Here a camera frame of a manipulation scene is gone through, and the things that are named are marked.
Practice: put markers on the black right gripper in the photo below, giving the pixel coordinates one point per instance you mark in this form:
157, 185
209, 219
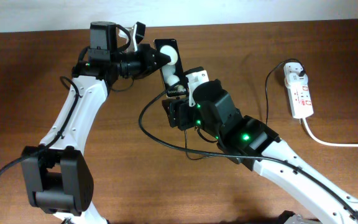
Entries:
178, 114

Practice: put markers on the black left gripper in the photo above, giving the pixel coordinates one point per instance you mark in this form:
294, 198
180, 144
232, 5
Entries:
145, 53

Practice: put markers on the black smartphone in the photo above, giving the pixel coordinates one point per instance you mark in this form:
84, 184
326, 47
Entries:
172, 73

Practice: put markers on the white power strip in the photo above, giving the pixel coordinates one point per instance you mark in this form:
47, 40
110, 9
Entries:
300, 101

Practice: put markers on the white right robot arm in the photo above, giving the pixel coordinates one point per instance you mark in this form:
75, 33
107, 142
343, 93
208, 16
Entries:
246, 140

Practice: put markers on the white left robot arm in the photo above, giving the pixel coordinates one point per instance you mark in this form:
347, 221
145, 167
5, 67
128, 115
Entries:
57, 178

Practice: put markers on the white wall charger adapter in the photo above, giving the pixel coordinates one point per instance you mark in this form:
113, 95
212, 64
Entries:
295, 75

